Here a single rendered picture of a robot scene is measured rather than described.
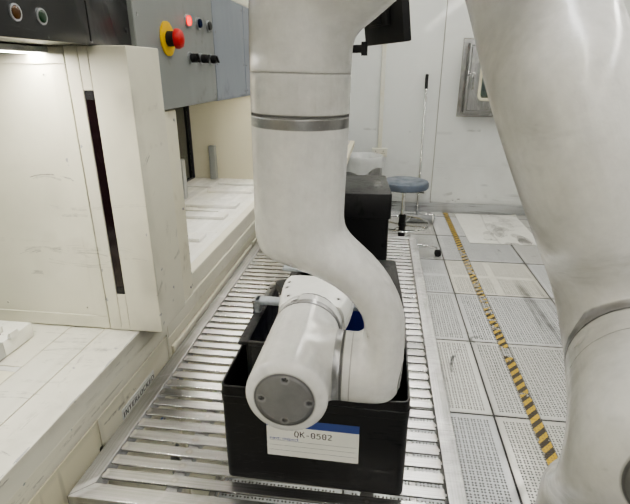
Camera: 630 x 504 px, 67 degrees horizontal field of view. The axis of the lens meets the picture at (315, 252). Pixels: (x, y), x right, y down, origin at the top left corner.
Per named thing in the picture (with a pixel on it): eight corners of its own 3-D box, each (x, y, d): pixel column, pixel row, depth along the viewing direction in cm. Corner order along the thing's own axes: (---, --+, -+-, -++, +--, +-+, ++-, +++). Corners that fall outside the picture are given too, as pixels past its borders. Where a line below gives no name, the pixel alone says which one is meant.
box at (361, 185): (388, 270, 153) (392, 194, 144) (299, 268, 155) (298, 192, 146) (382, 241, 180) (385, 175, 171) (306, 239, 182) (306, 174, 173)
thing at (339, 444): (225, 476, 76) (217, 385, 69) (267, 373, 101) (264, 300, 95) (403, 497, 72) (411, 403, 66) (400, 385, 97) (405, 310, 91)
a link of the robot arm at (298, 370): (349, 306, 57) (272, 299, 58) (337, 370, 44) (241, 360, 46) (345, 366, 60) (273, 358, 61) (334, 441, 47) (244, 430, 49)
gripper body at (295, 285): (271, 346, 63) (288, 307, 73) (348, 353, 61) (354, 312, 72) (269, 295, 60) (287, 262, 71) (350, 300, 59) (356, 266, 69)
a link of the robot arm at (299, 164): (424, 113, 46) (398, 375, 57) (264, 108, 48) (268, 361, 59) (432, 123, 38) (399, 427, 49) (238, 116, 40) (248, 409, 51)
